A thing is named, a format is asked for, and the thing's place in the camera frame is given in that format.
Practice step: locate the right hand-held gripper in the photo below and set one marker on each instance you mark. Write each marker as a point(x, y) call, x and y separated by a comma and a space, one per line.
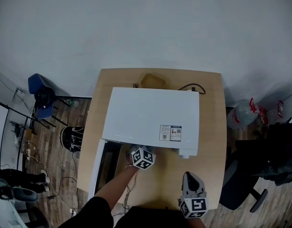
point(194, 205)

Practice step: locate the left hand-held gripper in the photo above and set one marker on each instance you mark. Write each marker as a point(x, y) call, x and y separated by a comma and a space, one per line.
point(143, 158)

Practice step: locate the white microwave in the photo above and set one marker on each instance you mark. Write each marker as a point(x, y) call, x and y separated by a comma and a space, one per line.
point(148, 115)

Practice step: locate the person's right forearm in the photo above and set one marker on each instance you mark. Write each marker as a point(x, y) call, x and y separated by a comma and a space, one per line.
point(198, 223)

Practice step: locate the person's left forearm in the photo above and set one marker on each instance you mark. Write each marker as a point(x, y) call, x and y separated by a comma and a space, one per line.
point(115, 186)

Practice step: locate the brown rectangular tray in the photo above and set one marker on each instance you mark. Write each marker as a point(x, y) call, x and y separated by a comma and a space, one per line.
point(152, 81)

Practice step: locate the person's black clothing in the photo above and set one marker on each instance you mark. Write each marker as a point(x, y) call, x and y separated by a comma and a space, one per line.
point(96, 212)

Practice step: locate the black and white backpack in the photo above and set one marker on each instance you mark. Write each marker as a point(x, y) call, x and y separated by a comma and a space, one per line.
point(72, 139)

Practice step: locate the black office chair with bags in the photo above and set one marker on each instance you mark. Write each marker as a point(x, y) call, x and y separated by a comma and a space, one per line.
point(274, 155)

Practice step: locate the green plastic bottle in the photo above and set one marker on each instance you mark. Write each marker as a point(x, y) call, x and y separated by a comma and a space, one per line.
point(71, 102)

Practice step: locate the blue chair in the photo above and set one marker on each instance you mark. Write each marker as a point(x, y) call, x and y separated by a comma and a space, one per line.
point(41, 113)

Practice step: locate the black bag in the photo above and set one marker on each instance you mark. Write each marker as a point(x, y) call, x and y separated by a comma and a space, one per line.
point(42, 97)

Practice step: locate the black oval device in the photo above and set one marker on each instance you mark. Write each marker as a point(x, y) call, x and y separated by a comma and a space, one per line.
point(24, 193)

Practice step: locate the white wall junction box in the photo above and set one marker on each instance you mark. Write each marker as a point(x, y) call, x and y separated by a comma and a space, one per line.
point(19, 93)

